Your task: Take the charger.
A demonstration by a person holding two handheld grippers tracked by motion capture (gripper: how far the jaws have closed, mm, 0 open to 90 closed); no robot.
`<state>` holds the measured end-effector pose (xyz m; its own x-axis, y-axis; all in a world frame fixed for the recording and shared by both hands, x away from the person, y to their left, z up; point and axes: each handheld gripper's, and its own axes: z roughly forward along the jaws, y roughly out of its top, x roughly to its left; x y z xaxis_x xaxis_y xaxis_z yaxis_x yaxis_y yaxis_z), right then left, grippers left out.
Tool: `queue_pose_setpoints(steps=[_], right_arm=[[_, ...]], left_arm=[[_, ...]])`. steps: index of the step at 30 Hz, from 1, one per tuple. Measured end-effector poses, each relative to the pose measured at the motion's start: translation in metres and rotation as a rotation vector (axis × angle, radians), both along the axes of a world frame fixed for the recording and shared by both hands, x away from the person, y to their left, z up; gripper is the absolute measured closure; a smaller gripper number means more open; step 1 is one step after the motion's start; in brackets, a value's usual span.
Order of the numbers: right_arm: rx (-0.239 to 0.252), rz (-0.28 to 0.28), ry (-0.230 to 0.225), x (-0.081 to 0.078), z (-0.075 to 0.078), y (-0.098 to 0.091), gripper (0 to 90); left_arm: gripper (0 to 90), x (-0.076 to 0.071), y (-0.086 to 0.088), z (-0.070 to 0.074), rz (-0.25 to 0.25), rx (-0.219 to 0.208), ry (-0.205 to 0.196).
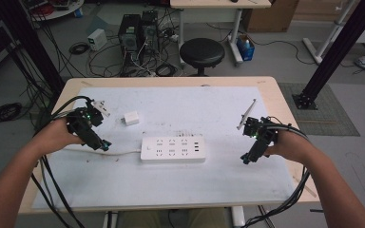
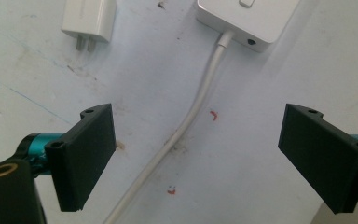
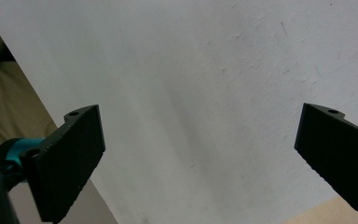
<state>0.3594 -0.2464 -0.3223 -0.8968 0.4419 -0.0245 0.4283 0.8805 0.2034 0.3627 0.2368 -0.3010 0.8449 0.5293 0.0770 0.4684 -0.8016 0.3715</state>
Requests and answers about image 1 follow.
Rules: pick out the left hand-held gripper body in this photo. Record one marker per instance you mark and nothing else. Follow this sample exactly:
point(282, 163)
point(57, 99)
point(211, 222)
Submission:
point(83, 125)

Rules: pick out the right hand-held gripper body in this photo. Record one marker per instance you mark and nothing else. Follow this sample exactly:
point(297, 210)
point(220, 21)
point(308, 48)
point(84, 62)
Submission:
point(260, 136)

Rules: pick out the white charger plug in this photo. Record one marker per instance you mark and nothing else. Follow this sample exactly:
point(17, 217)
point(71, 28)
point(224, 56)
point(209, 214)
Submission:
point(131, 118)

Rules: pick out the white power strip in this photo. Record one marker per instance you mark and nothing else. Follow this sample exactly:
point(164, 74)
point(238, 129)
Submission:
point(172, 148)

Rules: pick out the person's right hand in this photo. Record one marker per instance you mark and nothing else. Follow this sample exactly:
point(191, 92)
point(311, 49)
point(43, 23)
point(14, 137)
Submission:
point(286, 144)

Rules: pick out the person's left hand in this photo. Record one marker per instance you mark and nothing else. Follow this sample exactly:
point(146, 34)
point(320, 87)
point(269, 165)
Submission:
point(57, 136)

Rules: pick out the grey floor mat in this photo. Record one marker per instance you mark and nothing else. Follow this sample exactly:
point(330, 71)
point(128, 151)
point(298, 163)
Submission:
point(324, 117)

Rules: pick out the white table mat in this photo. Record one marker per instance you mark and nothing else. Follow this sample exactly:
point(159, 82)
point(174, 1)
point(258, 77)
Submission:
point(171, 183)

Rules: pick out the white power supply box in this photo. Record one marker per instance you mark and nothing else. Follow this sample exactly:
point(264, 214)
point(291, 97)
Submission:
point(97, 39)

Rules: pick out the blue open box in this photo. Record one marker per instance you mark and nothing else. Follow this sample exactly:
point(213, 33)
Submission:
point(245, 48)

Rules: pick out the black computer tower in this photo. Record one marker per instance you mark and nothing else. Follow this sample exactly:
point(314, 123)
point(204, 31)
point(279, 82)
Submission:
point(149, 30)
point(129, 38)

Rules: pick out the black round stool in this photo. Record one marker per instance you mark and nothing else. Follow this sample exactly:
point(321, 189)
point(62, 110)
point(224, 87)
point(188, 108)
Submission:
point(202, 53)

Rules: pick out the round white table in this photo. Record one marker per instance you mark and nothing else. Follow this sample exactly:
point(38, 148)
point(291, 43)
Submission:
point(55, 8)

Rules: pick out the brown cardboard box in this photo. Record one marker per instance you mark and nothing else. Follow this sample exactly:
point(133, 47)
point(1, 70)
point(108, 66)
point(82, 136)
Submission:
point(272, 15)

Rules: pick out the white metal stand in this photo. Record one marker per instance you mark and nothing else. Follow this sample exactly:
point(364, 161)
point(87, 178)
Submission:
point(328, 34)

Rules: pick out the white-legged wooden desk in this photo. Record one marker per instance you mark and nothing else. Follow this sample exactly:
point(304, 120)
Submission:
point(220, 4)

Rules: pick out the black metal frame post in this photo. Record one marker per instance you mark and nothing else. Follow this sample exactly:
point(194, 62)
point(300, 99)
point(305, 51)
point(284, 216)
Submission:
point(340, 50)
point(28, 41)

